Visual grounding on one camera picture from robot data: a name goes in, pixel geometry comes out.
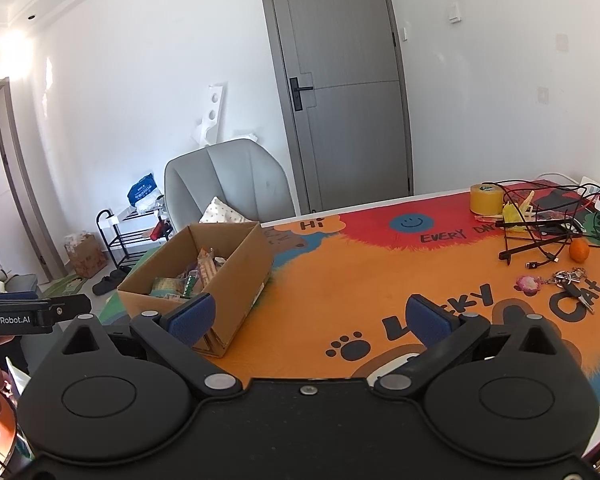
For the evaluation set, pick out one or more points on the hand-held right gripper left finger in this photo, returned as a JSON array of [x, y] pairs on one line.
[[190, 320]]

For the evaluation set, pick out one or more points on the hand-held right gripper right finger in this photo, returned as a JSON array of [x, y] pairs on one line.
[[430, 322]]

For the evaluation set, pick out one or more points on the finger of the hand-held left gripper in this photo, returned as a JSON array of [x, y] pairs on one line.
[[70, 306]]

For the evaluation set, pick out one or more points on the green cracker packet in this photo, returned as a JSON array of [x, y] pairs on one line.
[[169, 286]]

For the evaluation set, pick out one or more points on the yellow cracker packet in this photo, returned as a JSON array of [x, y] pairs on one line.
[[207, 266]]

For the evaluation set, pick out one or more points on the cardboard box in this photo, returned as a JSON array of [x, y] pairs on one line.
[[240, 285]]

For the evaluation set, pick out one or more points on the black slipper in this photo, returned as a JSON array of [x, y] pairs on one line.
[[120, 276], [104, 287]]

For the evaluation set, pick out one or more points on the small brown patterned box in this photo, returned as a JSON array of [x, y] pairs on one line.
[[87, 257]]

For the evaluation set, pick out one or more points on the black shoe rack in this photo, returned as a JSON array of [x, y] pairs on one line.
[[125, 240]]

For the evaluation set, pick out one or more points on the small red object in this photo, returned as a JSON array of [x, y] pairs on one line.
[[161, 231]]

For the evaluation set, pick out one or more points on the white dotted pillow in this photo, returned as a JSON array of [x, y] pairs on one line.
[[222, 212]]

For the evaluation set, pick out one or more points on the yellow tape roll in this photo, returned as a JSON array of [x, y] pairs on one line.
[[486, 201]]

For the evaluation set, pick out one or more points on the blue plastic bag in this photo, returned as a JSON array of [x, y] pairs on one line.
[[141, 189]]

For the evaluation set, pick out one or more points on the bunch of keys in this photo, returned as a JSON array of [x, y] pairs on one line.
[[572, 287]]

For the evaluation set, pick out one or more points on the grey upholstered chair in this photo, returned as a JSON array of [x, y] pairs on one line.
[[240, 175]]

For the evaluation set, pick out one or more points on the orange fruit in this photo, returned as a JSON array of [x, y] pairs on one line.
[[579, 251]]

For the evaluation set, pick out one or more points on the white foam board with holes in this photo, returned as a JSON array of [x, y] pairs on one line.
[[211, 110]]

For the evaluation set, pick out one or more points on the white power strip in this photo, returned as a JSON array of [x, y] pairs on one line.
[[597, 187]]

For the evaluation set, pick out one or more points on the grey door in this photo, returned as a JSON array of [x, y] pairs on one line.
[[345, 110]]

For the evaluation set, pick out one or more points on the grey door frame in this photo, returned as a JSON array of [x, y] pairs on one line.
[[15, 160]]

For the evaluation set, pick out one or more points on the white wall socket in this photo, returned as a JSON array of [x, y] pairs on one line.
[[543, 96]]

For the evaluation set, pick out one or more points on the white light switch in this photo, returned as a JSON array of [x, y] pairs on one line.
[[455, 12]]

